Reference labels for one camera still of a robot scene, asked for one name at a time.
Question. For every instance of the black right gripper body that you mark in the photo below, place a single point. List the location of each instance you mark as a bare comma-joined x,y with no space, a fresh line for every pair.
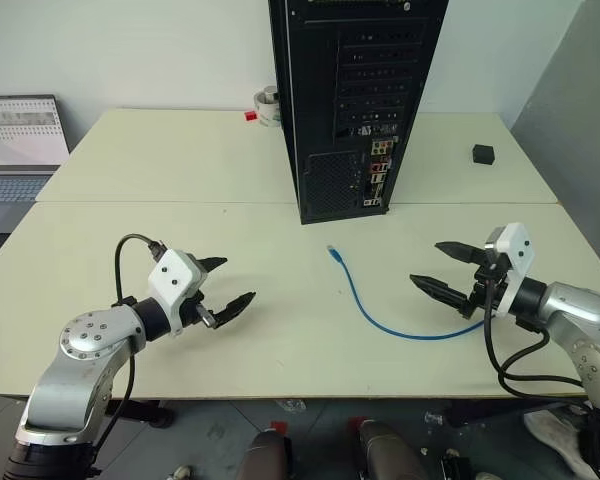
482,295

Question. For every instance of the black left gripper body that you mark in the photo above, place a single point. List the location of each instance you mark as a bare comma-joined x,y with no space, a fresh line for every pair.
206,317

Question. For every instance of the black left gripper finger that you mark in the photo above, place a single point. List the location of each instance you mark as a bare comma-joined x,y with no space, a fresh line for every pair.
236,305
215,263

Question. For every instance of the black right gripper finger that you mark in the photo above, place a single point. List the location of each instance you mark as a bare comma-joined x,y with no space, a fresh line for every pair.
437,289
457,250

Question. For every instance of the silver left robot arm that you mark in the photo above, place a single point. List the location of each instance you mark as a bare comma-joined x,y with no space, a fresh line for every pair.
80,360

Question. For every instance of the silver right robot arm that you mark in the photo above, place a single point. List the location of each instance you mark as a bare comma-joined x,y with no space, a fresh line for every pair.
580,310

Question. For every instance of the small black box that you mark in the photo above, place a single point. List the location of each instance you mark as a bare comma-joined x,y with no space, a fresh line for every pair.
482,154

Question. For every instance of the black table caster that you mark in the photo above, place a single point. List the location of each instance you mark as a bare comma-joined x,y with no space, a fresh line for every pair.
161,415

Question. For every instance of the black table foot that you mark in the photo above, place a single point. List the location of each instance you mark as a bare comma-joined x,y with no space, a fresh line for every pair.
505,412

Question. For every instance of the small red floor marker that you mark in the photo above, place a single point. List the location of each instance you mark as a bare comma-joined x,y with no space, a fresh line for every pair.
278,427

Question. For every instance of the small red block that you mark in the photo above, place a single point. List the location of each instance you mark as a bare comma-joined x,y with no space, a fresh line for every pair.
250,116

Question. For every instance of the dark rounded shape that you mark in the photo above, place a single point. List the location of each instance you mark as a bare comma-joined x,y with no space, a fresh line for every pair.
265,457
390,452

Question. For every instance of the white tape roll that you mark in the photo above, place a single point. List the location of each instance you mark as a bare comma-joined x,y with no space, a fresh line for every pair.
266,114

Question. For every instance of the grey partition panel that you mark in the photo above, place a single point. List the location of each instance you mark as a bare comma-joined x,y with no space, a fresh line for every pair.
575,100

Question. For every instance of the black computer tower case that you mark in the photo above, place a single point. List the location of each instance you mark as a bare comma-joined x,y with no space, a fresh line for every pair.
320,100

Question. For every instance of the grey laptop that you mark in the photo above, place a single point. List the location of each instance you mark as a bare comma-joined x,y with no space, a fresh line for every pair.
20,135

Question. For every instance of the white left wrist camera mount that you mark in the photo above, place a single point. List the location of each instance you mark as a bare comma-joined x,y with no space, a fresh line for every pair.
172,277

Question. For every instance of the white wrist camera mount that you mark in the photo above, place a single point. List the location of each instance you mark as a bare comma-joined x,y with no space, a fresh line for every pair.
172,277
517,245

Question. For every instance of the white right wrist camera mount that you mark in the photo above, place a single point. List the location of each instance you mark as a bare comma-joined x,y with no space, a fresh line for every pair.
517,245

